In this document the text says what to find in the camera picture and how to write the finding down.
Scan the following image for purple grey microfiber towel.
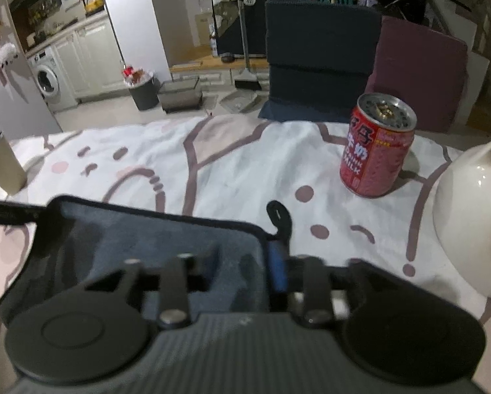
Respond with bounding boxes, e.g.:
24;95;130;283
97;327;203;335
0;196;293;325

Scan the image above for bear pattern tablecloth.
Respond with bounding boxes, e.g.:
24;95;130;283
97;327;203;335
11;116;491;393

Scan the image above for red milk drink can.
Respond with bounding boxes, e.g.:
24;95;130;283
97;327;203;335
340;93;417;197

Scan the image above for white ceramic cat figurine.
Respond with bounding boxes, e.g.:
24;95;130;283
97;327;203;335
433;142;491;297

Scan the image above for grey step stool box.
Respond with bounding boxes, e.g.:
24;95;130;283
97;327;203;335
157;77;203;114

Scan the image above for broom with dustpan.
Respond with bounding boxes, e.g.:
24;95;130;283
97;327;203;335
221;0;262;114

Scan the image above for grey trash bin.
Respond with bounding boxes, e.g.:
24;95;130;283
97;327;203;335
123;65;159;111

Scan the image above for beige paper cup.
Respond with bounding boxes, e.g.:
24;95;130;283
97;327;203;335
0;132;27;196

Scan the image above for dark blue chair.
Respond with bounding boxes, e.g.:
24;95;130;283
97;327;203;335
259;0;382;123

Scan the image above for white washing machine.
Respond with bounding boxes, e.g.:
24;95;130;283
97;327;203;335
28;46;78;113

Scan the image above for white kitchen cabinets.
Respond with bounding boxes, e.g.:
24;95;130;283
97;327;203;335
26;11;125;100

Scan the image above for maroon chair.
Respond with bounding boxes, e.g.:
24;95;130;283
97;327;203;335
365;16;467;133

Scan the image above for black have a nice day cabinet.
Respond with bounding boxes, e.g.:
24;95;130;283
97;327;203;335
213;0;267;58

